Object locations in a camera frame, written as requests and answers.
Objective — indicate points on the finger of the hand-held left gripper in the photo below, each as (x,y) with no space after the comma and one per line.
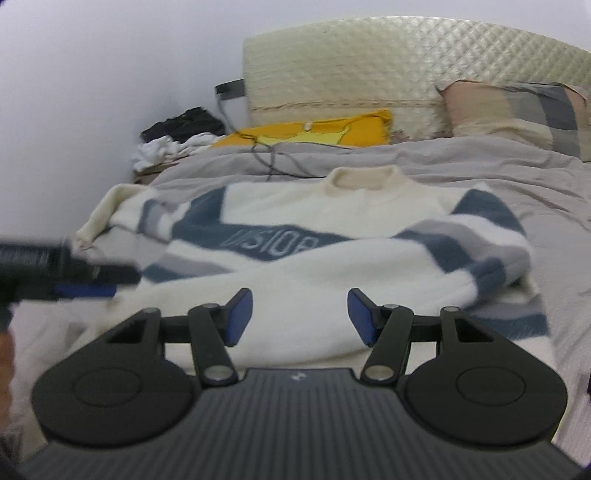
(111,273)
(85,291)

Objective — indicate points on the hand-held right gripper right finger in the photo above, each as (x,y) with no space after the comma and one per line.
(361,318)

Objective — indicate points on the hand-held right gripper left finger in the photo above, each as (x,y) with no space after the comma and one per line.
(241,318)

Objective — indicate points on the white blue grey fuzzy sweater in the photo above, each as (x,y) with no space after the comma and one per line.
(323,277)

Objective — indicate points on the white clothes pile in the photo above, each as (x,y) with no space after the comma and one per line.
(157,152)

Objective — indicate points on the black clothes pile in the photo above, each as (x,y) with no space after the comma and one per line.
(184,122)

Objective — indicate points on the grey bed sheet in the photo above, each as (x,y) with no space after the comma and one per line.
(461,157)

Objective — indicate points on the yellow pillow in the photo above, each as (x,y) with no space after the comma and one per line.
(323,131)

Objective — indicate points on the cream quilted headboard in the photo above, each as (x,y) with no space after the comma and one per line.
(369,64)

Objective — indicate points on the plaid pillow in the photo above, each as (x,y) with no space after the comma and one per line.
(517,110)

